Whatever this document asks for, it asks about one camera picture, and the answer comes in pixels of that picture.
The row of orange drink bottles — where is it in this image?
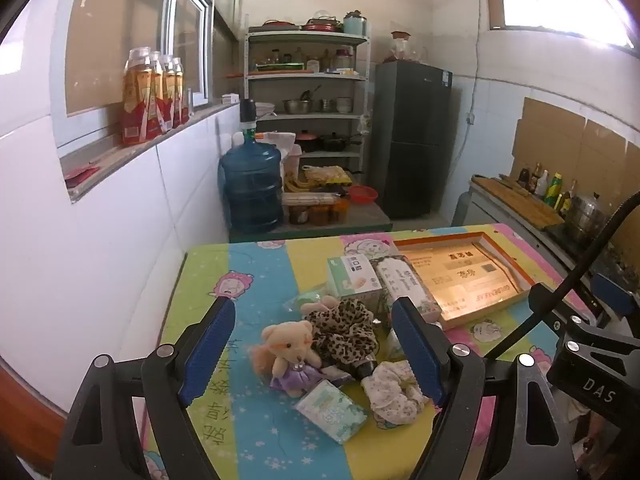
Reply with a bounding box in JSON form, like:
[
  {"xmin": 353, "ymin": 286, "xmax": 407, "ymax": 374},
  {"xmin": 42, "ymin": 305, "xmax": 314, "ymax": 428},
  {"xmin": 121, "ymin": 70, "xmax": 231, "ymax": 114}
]
[{"xmin": 121, "ymin": 46, "xmax": 192, "ymax": 147}]

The small white tissue pack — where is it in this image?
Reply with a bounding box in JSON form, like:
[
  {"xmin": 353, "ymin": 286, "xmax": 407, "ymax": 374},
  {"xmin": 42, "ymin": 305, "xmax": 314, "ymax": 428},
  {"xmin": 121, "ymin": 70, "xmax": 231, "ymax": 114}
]
[{"xmin": 320, "ymin": 362, "xmax": 353, "ymax": 386}]

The dark fridge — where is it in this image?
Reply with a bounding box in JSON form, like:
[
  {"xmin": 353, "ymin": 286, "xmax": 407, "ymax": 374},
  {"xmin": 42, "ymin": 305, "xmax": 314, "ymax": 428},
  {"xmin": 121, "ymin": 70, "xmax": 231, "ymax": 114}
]
[{"xmin": 367, "ymin": 60, "xmax": 453, "ymax": 220}]

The white metal shelf rack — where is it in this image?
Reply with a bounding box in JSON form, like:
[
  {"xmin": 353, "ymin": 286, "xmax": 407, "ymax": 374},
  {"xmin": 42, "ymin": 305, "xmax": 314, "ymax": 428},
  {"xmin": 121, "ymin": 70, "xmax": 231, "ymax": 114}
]
[{"xmin": 243, "ymin": 27, "xmax": 372, "ymax": 188}]

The leopard print scrunchie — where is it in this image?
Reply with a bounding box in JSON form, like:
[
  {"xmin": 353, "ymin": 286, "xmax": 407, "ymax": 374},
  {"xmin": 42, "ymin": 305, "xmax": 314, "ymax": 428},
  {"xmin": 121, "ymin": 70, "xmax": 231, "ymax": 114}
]
[{"xmin": 304, "ymin": 299, "xmax": 381, "ymax": 368}]

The wooden cutting board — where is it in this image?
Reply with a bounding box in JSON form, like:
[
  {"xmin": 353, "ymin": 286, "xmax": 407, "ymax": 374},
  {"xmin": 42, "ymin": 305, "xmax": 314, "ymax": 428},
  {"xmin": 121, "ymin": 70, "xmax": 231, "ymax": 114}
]
[{"xmin": 472, "ymin": 175, "xmax": 566, "ymax": 231}]

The row of preserve jars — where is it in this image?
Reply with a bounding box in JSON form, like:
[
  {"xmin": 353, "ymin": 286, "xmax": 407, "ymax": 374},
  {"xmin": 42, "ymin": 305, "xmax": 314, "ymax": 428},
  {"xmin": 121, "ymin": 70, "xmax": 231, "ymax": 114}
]
[{"xmin": 282, "ymin": 202, "xmax": 351, "ymax": 226}]

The red bowl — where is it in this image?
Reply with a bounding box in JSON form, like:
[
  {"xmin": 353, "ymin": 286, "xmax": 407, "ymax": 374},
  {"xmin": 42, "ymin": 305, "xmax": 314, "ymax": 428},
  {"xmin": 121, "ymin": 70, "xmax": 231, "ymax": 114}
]
[{"xmin": 347, "ymin": 185, "xmax": 379, "ymax": 205}]

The group of condiment bottles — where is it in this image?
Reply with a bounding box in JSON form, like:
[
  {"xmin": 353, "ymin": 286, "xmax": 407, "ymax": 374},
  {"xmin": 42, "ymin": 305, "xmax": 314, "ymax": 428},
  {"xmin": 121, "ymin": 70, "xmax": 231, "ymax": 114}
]
[{"xmin": 516, "ymin": 162, "xmax": 578, "ymax": 218}]

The black stove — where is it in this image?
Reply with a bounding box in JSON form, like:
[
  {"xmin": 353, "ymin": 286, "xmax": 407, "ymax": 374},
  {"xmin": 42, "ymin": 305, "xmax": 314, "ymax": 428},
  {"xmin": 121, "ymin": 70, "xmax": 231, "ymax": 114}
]
[{"xmin": 545, "ymin": 222, "xmax": 616, "ymax": 281}]

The green tissue pack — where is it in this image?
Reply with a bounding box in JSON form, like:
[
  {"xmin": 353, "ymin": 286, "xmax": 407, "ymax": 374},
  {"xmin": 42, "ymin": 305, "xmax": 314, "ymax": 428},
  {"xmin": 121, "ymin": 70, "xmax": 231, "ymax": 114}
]
[{"xmin": 294, "ymin": 380, "xmax": 368, "ymax": 445}]

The blue water jug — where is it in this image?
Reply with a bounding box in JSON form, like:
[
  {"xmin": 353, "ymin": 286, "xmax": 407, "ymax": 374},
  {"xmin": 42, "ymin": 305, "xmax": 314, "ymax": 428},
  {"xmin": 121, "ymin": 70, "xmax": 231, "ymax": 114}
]
[{"xmin": 218, "ymin": 132, "xmax": 285, "ymax": 233}]

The black cable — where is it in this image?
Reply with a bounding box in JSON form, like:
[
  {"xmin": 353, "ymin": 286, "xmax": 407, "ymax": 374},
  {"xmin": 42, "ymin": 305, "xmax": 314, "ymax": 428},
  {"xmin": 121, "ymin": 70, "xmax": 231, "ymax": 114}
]
[{"xmin": 482, "ymin": 197, "xmax": 640, "ymax": 361}]

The teal canister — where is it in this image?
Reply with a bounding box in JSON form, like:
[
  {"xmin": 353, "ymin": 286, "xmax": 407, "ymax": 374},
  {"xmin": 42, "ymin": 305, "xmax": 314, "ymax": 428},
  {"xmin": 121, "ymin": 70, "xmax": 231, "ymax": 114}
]
[{"xmin": 343, "ymin": 10, "xmax": 368, "ymax": 36}]

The green white tissue box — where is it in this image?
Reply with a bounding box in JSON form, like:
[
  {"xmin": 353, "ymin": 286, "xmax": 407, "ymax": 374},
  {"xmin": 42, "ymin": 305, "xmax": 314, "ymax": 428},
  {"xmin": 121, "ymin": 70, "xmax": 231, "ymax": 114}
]
[{"xmin": 326, "ymin": 255, "xmax": 386, "ymax": 311}]

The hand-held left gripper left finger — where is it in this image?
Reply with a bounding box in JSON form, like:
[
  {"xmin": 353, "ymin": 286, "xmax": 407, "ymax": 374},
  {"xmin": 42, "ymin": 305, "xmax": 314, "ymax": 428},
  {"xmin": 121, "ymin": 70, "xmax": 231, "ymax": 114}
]
[{"xmin": 52, "ymin": 297, "xmax": 237, "ymax": 480}]

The teddy bear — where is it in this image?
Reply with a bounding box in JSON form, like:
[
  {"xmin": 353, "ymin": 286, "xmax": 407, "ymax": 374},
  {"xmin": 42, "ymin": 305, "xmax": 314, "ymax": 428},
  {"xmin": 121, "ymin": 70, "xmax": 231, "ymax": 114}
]
[{"xmin": 250, "ymin": 321, "xmax": 325, "ymax": 397}]

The white floral scrunchie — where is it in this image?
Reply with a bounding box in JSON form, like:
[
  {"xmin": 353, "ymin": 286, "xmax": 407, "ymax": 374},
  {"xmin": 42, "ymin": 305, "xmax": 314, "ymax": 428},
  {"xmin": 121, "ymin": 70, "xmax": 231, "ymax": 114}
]
[{"xmin": 361, "ymin": 361, "xmax": 431, "ymax": 426}]

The pink plastic jug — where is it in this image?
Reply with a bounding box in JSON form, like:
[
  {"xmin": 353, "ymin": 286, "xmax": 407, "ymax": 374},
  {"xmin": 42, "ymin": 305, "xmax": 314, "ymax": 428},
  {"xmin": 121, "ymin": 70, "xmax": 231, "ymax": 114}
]
[{"xmin": 282, "ymin": 144, "xmax": 302, "ymax": 181}]

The orange cardboard box tray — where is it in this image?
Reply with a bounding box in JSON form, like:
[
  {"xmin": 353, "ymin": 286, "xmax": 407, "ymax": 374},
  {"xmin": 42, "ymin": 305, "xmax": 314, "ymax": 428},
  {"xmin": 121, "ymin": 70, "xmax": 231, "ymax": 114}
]
[{"xmin": 392, "ymin": 231, "xmax": 533, "ymax": 331}]

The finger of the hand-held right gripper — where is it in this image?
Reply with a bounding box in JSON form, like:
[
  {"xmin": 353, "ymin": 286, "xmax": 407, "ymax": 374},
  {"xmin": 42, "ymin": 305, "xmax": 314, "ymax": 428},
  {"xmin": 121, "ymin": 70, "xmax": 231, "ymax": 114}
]
[
  {"xmin": 594, "ymin": 274, "xmax": 637, "ymax": 322},
  {"xmin": 529, "ymin": 282, "xmax": 593, "ymax": 333}
]

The bright high window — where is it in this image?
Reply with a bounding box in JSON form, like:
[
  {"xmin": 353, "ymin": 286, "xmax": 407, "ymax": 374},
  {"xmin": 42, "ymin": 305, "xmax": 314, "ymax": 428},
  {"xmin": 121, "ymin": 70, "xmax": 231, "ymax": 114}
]
[{"xmin": 487, "ymin": 0, "xmax": 636, "ymax": 51}]

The white rice sack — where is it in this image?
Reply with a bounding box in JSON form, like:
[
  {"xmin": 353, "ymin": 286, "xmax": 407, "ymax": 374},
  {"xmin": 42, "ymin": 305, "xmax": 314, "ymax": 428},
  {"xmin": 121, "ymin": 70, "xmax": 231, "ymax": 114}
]
[{"xmin": 257, "ymin": 131, "xmax": 297, "ymax": 161}]

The red paper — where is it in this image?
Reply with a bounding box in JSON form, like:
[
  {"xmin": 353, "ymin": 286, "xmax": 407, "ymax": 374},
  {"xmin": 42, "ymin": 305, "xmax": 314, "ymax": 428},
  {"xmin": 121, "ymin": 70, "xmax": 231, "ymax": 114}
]
[{"xmin": 64, "ymin": 165, "xmax": 103, "ymax": 186}]

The glass jar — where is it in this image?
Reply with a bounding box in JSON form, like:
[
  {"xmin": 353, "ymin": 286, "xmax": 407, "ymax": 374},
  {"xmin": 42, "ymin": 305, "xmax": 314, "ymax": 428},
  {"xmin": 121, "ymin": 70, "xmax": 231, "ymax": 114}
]
[{"xmin": 390, "ymin": 31, "xmax": 413, "ymax": 63}]

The grey counter cabinet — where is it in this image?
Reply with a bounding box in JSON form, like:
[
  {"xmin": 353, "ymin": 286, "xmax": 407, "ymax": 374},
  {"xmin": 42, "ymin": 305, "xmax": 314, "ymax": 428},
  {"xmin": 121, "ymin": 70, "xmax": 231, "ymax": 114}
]
[{"xmin": 467, "ymin": 182, "xmax": 566, "ymax": 261}]

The black wok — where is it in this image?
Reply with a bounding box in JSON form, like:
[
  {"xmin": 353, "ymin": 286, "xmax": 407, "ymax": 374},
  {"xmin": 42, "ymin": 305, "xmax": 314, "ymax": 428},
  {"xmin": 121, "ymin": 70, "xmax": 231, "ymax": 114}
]
[{"xmin": 320, "ymin": 132, "xmax": 361, "ymax": 152}]

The cardboard wall sheet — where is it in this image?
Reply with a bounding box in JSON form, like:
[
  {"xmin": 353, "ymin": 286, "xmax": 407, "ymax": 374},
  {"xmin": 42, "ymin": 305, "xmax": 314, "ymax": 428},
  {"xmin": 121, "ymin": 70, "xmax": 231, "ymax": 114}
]
[{"xmin": 510, "ymin": 96, "xmax": 640, "ymax": 261}]

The long floral tissue pack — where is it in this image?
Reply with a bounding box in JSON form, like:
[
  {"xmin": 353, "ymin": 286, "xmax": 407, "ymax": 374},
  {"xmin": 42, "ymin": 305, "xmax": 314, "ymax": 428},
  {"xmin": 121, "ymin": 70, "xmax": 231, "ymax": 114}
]
[{"xmin": 372, "ymin": 255, "xmax": 442, "ymax": 326}]

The steel pot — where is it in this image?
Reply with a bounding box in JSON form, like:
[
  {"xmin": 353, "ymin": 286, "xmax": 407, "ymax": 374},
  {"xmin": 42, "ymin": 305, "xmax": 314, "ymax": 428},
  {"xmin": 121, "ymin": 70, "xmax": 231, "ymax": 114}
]
[{"xmin": 565, "ymin": 192, "xmax": 608, "ymax": 243}]

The white framed window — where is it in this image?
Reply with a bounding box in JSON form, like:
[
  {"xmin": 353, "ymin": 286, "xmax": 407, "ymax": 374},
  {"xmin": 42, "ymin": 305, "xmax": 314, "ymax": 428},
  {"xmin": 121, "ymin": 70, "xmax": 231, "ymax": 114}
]
[{"xmin": 50, "ymin": 0, "xmax": 216, "ymax": 148}]

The colourful cartoon blanket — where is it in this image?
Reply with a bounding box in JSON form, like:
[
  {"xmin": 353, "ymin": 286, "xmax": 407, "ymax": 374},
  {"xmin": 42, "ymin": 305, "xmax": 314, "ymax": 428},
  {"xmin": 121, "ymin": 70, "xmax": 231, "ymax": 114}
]
[{"xmin": 142, "ymin": 222, "xmax": 596, "ymax": 480}]

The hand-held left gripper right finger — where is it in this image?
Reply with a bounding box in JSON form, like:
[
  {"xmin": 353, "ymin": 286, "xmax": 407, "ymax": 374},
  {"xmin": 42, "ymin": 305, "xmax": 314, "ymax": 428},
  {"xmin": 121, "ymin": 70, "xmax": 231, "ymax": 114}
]
[{"xmin": 390, "ymin": 296, "xmax": 581, "ymax": 480}]

